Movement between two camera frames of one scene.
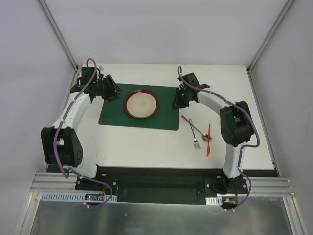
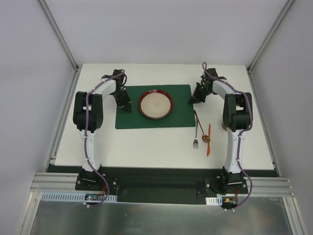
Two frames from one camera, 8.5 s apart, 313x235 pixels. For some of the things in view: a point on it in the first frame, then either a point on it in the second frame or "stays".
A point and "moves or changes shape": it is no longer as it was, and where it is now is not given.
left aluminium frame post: x=57 y=34 stays
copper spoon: x=205 y=137 moves or changes shape
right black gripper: x=179 y=98 → x=198 y=93
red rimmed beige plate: x=141 y=104 moves or changes shape
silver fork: x=196 y=144 moves or changes shape
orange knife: x=209 y=143 stays
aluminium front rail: x=52 y=182 stays
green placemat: x=142 y=106 moves or changes shape
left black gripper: x=111 y=88 → x=122 y=99
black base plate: x=188 y=186 stays
